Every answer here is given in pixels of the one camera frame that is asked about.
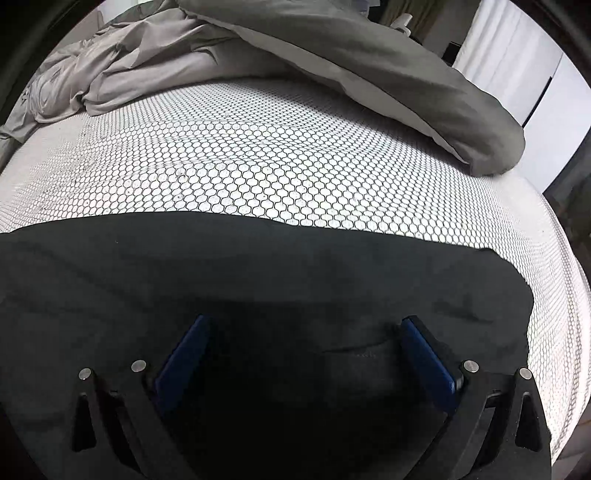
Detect honeycomb patterned mattress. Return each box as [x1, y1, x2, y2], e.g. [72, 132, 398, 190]
[0, 76, 591, 480]

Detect white curtain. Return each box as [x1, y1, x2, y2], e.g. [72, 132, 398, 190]
[455, 0, 566, 97]

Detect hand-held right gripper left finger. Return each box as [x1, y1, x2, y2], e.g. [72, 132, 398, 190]
[71, 315, 218, 480]

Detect grey duvet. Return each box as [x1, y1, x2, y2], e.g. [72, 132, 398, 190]
[0, 0, 527, 176]

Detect black pants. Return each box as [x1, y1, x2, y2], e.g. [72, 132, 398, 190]
[0, 212, 532, 480]

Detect brown curtain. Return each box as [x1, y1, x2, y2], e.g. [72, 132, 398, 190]
[372, 0, 416, 21]

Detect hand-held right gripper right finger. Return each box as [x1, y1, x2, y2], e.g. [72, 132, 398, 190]
[397, 316, 552, 480]

